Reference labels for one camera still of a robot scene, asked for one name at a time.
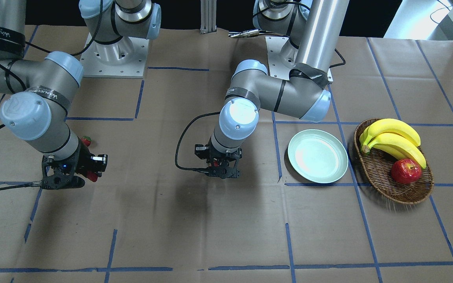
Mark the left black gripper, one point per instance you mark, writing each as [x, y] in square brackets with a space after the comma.
[201, 151]

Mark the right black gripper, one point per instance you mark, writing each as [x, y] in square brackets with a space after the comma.
[81, 159]

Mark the strawberry three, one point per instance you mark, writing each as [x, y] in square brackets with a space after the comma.
[92, 176]

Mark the strawberry two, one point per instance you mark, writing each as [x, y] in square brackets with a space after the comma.
[86, 140]

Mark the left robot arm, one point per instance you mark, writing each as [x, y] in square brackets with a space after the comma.
[312, 32]

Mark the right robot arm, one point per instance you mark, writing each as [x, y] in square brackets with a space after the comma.
[41, 92]

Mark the light green plate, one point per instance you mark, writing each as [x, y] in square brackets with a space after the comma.
[318, 156]

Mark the yellow banana bunch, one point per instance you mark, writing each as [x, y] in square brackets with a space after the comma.
[396, 135]

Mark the red apple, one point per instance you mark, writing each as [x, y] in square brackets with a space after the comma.
[406, 171]

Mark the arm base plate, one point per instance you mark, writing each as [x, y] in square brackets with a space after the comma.
[123, 59]
[281, 56]

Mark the aluminium frame post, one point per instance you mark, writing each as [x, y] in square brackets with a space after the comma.
[208, 16]

